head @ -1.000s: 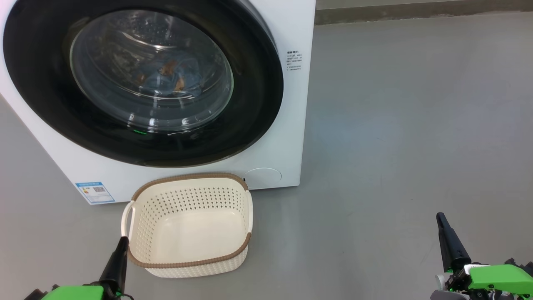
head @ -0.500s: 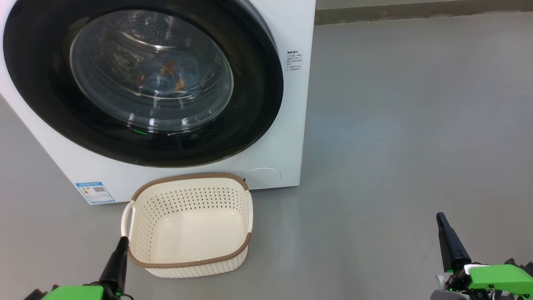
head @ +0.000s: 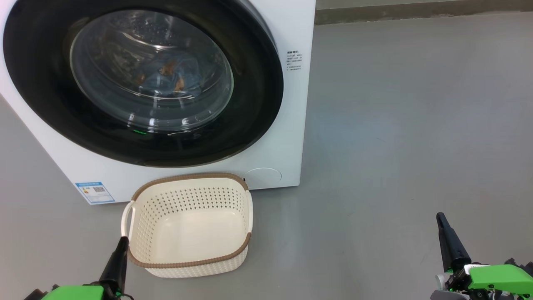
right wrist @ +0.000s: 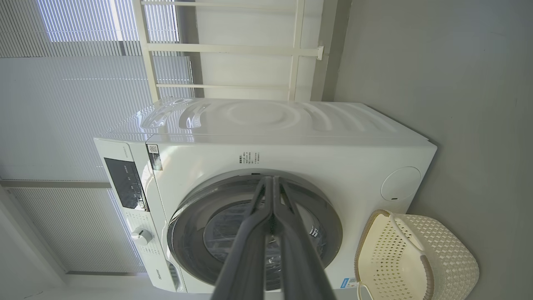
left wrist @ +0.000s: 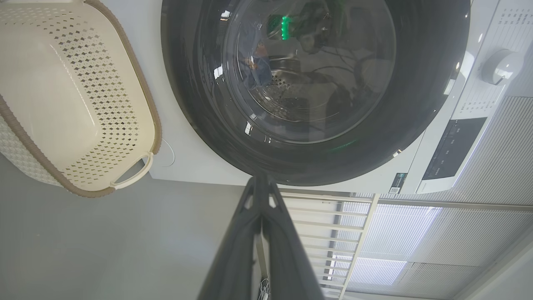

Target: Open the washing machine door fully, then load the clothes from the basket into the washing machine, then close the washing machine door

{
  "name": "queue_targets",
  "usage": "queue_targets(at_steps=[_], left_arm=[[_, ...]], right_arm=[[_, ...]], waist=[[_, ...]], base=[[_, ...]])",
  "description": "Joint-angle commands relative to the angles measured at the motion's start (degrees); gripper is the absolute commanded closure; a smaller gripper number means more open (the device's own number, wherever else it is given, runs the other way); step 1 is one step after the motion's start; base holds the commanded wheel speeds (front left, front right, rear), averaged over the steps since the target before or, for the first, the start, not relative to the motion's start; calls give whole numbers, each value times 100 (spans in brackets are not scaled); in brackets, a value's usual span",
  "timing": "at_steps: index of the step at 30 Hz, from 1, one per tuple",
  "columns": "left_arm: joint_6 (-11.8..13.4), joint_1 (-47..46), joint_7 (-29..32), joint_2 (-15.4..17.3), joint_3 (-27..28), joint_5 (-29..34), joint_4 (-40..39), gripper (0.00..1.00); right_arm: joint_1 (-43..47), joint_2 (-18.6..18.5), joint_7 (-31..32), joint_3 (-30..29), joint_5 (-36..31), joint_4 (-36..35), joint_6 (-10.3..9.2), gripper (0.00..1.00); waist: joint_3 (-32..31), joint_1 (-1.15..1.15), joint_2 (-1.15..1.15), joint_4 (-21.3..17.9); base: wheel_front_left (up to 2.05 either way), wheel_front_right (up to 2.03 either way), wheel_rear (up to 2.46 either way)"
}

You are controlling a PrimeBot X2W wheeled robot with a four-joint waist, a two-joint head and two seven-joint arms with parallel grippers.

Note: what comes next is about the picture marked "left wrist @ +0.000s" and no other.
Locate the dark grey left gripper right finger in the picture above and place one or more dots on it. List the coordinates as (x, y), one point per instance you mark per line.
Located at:
(287, 258)

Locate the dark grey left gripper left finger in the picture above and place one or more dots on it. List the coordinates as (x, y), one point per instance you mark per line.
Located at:
(237, 254)

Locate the blue garment with orange print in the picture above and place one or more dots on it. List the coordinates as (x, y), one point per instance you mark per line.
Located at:
(252, 58)

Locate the washing machine door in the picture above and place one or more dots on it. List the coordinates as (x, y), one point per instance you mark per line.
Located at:
(416, 83)

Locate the white front-load washing machine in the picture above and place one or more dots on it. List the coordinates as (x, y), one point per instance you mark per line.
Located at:
(187, 158)

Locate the dark washing machine display panel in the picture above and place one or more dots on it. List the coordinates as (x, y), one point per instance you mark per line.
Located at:
(454, 146)

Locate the white washing machine control knob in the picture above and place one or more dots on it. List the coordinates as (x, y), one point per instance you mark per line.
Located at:
(501, 66)

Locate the white metal railing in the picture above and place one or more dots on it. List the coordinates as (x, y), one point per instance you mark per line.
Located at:
(366, 225)

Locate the round white filter cover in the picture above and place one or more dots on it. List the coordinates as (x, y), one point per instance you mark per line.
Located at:
(167, 152)

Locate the black QR code sticker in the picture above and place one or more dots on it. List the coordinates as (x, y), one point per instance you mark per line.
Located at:
(397, 183)

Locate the white window blinds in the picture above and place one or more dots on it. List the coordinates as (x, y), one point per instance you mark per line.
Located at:
(458, 233)

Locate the cream perforated laundry basket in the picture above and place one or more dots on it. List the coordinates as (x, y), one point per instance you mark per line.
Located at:
(62, 104)

